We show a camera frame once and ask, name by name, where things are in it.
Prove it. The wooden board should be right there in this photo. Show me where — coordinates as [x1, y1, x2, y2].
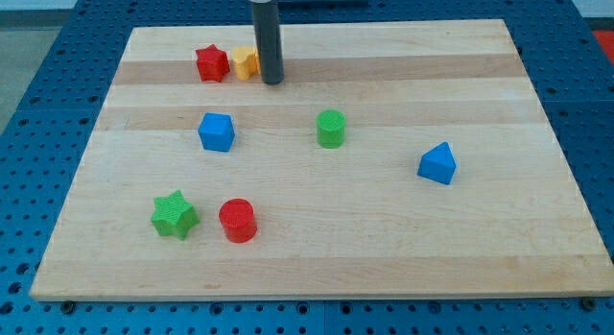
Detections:
[30, 19, 613, 301]

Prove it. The green star block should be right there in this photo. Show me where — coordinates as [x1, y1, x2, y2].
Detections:
[151, 190, 200, 240]

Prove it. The yellow heart block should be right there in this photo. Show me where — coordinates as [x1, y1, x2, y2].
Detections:
[231, 46, 260, 81]

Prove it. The blue cube block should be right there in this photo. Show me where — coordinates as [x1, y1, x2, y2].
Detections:
[198, 112, 235, 153]

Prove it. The green cylinder block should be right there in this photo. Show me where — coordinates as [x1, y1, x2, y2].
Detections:
[317, 109, 346, 149]

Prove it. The red cylinder block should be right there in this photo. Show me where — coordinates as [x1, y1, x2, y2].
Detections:
[219, 199, 257, 243]

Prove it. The red star block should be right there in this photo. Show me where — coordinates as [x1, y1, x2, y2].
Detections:
[195, 44, 230, 83]

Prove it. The blue triangular prism block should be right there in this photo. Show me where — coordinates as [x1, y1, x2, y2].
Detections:
[417, 141, 457, 185]

